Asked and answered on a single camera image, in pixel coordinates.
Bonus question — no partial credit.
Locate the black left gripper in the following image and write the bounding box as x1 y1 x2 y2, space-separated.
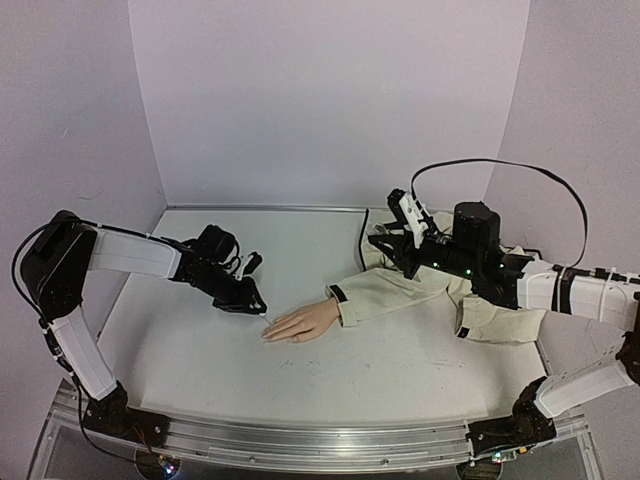
192 263 268 314

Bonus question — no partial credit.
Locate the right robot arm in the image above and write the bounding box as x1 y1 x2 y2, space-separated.
367 192 639 419

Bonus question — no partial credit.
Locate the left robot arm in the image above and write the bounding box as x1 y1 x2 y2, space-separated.
10 210 268 437

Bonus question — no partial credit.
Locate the beige jacket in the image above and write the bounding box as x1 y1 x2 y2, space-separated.
327 210 545 344

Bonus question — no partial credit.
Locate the mannequin hand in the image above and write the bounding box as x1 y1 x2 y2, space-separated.
261 298 340 343

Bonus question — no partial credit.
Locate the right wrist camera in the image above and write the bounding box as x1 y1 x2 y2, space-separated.
387 189 440 249

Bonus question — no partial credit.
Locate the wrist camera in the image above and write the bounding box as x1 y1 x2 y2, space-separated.
387 189 440 249
234 251 263 280

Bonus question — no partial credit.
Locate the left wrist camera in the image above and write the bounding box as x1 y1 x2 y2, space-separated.
234 251 263 280

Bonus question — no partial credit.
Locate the black right camera cable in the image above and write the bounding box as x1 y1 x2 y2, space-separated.
409 158 591 271

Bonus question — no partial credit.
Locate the aluminium front rail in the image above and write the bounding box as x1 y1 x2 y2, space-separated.
44 417 591 474

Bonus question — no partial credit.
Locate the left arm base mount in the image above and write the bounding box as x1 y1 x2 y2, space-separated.
81 381 170 449

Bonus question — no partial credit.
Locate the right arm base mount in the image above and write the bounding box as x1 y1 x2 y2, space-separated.
466 377 556 459

